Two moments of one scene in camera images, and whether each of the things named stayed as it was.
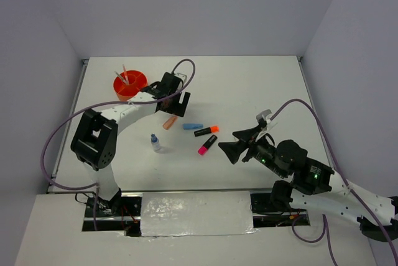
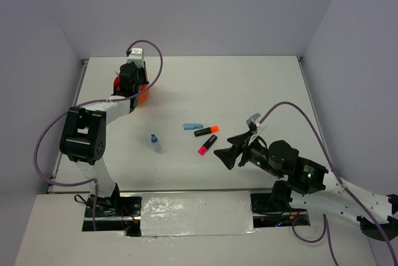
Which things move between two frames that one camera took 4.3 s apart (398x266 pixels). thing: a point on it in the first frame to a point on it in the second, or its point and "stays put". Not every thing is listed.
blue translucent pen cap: [189, 126] stays put
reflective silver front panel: [199, 213] stays put
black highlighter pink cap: [203, 149] stays put
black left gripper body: [173, 106] to [142, 77]
